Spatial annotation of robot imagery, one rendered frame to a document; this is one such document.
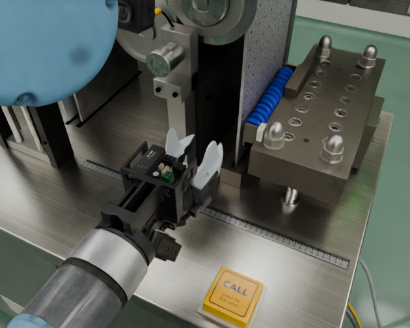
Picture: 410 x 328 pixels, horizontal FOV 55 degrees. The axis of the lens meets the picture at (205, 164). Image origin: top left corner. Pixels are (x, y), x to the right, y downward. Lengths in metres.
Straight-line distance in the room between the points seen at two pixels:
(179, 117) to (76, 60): 0.51
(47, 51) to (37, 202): 0.65
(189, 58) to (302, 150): 0.24
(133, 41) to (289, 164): 0.34
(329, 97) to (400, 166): 1.55
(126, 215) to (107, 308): 0.09
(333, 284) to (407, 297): 1.16
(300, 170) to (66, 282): 0.41
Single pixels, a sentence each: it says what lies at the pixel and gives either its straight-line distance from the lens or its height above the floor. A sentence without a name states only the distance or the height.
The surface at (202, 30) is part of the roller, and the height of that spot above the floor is 1.20.
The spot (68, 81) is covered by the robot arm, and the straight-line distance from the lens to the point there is 0.18.
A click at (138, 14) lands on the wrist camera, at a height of 1.30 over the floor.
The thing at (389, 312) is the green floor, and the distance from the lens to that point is 1.77.
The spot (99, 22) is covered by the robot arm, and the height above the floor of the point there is 1.40.
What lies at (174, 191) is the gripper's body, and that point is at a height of 1.16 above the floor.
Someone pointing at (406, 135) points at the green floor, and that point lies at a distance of 2.54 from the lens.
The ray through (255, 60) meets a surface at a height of 1.14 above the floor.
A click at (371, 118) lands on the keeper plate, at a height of 1.02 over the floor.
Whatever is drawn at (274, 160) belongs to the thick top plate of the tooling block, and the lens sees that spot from 0.66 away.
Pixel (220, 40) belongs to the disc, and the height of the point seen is 1.19.
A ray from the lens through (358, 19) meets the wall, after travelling 3.45.
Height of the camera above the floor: 1.47
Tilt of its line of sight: 45 degrees down
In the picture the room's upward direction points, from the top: straight up
